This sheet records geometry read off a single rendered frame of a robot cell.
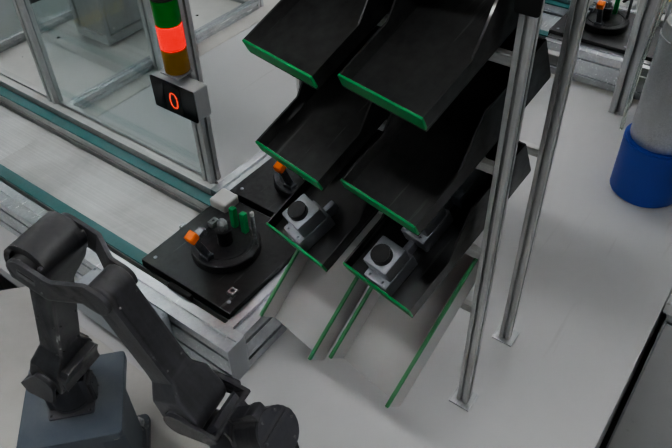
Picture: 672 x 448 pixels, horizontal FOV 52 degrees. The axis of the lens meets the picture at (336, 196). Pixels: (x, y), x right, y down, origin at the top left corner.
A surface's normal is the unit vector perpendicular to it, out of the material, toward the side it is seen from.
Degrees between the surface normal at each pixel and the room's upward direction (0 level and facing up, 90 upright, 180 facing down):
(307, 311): 45
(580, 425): 0
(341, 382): 0
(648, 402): 90
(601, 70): 90
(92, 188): 0
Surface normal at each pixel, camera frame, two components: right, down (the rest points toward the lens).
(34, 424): -0.03, -0.75
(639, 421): -0.59, 0.55
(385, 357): -0.53, -0.20
